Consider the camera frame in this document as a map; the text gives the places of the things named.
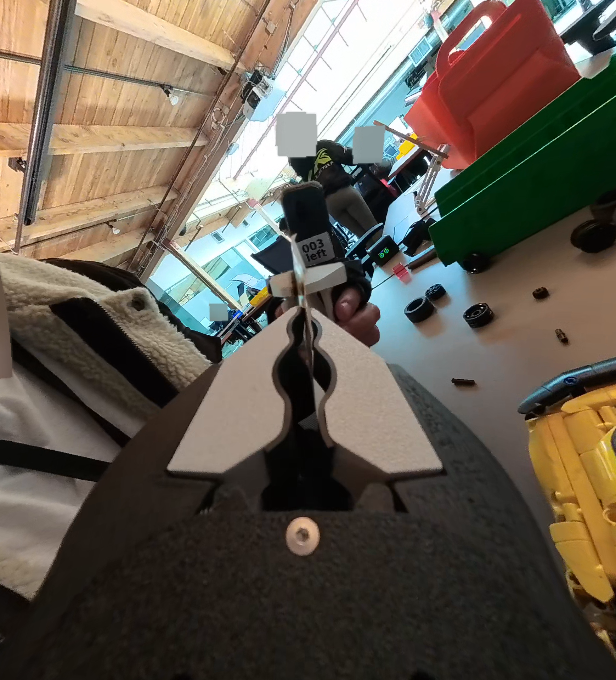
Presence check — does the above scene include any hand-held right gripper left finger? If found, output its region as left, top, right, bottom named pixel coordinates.
left=166, top=307, right=303, bottom=511

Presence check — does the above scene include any person's left hand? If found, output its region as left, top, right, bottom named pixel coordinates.
left=333, top=287, right=381, bottom=347

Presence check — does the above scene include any small black display device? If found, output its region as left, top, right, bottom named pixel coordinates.
left=369, top=235, right=399, bottom=267

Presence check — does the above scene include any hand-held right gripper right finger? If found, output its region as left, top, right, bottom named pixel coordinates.
left=312, top=311, right=444, bottom=511

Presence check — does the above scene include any grey desk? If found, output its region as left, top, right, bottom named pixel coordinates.
left=363, top=175, right=616, bottom=585

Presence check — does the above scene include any wooden document stand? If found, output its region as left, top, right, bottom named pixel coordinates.
left=373, top=120, right=451, bottom=217

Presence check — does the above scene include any green plastic bin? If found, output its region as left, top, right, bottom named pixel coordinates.
left=428, top=48, right=616, bottom=267

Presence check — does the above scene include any red plastic carry case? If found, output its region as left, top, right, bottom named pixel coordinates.
left=403, top=0, right=583, bottom=171

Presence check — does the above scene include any yellow toy brick car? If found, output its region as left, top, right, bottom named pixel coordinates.
left=518, top=348, right=616, bottom=680

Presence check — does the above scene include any black toy wheel rim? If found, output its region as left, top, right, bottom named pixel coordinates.
left=462, top=302, right=495, bottom=329

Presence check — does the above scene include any black office chair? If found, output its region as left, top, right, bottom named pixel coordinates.
left=251, top=234, right=294, bottom=277

